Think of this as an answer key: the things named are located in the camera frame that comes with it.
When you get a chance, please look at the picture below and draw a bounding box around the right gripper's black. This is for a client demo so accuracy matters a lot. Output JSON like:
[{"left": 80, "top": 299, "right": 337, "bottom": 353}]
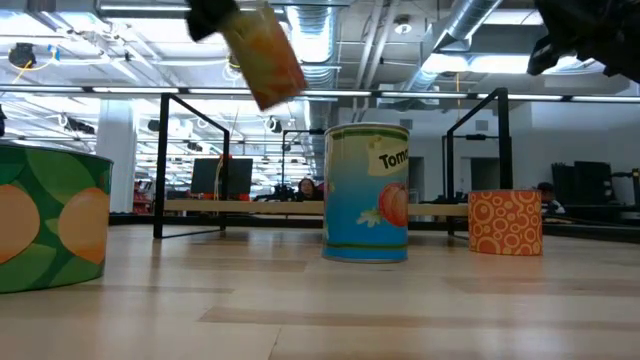
[{"left": 527, "top": 0, "right": 640, "bottom": 84}]

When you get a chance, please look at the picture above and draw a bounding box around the orange yellow label can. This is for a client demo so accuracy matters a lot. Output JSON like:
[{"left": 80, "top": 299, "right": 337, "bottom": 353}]
[{"left": 219, "top": 2, "right": 309, "bottom": 112}]

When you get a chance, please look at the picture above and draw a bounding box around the blue tomato can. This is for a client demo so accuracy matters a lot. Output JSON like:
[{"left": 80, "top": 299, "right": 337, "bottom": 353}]
[{"left": 322, "top": 122, "right": 411, "bottom": 265}]

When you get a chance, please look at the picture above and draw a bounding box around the black computer monitor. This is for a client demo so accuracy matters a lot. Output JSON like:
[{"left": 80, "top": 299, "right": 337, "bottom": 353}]
[
  {"left": 189, "top": 157, "right": 254, "bottom": 197},
  {"left": 551, "top": 159, "right": 640, "bottom": 207}
]

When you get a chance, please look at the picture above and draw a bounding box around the person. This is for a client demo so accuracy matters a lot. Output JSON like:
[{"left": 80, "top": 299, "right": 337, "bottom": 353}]
[
  {"left": 536, "top": 181, "right": 567, "bottom": 216},
  {"left": 296, "top": 177, "right": 322, "bottom": 203}
]

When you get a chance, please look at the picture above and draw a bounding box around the white pillar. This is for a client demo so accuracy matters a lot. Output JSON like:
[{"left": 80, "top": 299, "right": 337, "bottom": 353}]
[{"left": 94, "top": 99, "right": 137, "bottom": 214}]

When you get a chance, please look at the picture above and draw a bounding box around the orange circle-pattern can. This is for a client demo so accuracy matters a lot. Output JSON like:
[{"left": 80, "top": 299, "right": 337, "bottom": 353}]
[{"left": 467, "top": 188, "right": 544, "bottom": 257}]

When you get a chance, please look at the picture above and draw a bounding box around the black ceiling-mounted device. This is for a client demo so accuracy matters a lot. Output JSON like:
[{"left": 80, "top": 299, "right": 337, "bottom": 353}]
[{"left": 7, "top": 42, "right": 38, "bottom": 70}]

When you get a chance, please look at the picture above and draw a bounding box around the green can with orange fruits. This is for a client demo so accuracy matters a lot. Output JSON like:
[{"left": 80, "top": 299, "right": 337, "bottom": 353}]
[{"left": 0, "top": 143, "right": 114, "bottom": 295}]

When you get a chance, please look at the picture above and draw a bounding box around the silver ventilation duct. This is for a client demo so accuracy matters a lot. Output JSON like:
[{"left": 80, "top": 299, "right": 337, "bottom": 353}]
[{"left": 403, "top": 0, "right": 504, "bottom": 92}]

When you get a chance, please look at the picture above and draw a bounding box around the black metal frame rig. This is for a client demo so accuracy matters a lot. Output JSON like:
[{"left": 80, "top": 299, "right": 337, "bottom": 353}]
[
  {"left": 280, "top": 127, "right": 327, "bottom": 202},
  {"left": 441, "top": 132, "right": 501, "bottom": 202}
]

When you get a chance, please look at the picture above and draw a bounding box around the black frame wooden shelf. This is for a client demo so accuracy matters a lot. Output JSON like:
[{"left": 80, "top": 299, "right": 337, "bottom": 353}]
[{"left": 153, "top": 87, "right": 515, "bottom": 240}]

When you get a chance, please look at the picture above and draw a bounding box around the black table frame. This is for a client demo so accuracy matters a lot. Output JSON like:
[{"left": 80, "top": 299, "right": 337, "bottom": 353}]
[{"left": 108, "top": 212, "right": 640, "bottom": 245}]

